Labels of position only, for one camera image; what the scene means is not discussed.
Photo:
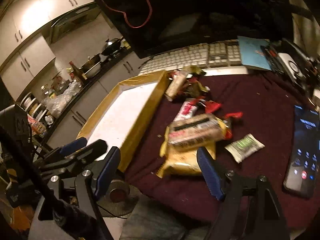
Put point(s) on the upper kitchen cabinets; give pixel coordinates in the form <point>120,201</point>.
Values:
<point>32,17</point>

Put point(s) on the black monitor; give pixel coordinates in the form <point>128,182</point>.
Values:
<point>195,15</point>

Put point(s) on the dish rack with plates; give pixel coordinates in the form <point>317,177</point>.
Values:
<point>31,103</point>

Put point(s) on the dark sauce bottle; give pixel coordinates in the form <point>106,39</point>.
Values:
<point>75,71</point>

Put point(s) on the black electronic device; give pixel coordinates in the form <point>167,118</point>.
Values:
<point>292,62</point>

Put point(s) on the blue notebook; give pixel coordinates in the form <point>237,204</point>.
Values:
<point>252,53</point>

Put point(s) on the maroon table cloth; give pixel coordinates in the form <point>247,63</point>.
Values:
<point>262,97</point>

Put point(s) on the gold-edged white tray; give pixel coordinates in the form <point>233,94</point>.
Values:
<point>125,110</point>

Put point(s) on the lower kitchen cabinets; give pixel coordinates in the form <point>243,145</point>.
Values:
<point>105,80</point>

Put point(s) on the black kitchen countertop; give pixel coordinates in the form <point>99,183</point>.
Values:
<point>82,87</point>

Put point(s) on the small red snack packet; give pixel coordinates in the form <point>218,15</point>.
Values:
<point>233,115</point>

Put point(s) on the beige snack packet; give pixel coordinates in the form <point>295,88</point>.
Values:
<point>176,86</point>

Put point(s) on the steel basin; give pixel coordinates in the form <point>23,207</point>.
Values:
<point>91,67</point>

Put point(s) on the white keyboard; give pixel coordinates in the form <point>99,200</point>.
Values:
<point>190,56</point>

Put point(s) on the black smartphone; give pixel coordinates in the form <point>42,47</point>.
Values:
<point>303,152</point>

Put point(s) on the black wok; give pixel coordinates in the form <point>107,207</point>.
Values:
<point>111,46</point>

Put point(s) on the range hood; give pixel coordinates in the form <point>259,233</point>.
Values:
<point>72,22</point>

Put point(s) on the small white green packet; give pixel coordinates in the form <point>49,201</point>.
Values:
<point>243,147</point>

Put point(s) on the clear striped biscuit packet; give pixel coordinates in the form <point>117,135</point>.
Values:
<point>195,130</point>

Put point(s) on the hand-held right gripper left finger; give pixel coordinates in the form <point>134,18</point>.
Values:
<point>107,175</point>

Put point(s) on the green snack packet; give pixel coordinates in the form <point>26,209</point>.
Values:
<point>200,88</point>
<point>196,70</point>

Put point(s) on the red black snack packet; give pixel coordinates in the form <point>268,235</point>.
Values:
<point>212,106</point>

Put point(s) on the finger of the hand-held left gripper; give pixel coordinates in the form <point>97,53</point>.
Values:
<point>72,146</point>
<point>96,148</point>

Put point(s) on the large yellow snack packet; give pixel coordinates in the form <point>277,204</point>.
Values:
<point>185,161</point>

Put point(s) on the red white snack packet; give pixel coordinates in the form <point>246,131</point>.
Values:
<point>186,111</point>

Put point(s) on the kitchen cabinets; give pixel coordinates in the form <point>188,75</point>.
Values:
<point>32,17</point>
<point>105,80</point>

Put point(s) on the pile of plastic bags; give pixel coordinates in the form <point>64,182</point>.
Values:
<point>62,97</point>

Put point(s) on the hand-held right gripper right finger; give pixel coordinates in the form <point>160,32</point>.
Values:
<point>210,177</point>

